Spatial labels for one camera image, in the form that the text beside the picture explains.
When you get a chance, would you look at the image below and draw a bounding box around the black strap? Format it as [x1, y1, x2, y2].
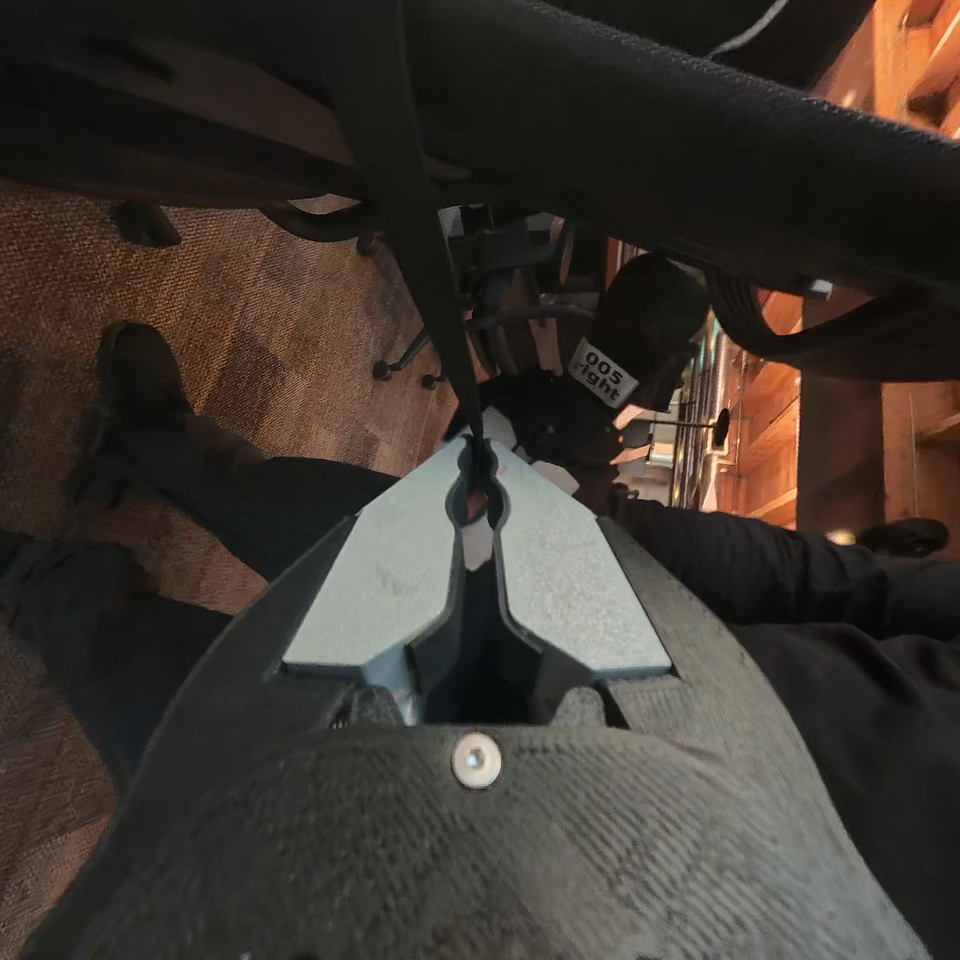
[330, 0, 500, 526]

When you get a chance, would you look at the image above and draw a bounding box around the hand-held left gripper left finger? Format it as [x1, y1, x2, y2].
[283, 437, 470, 726]

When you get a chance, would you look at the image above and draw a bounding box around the grey cable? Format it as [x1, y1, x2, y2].
[703, 0, 790, 63]

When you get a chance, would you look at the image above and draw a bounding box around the black office chair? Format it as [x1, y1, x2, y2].
[0, 0, 960, 395]

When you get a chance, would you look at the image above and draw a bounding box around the person's right hand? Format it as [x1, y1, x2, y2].
[573, 429, 635, 519]

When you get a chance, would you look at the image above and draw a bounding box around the wooden staircase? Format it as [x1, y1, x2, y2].
[615, 0, 960, 541]

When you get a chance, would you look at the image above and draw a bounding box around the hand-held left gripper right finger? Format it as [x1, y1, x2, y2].
[487, 441, 674, 706]

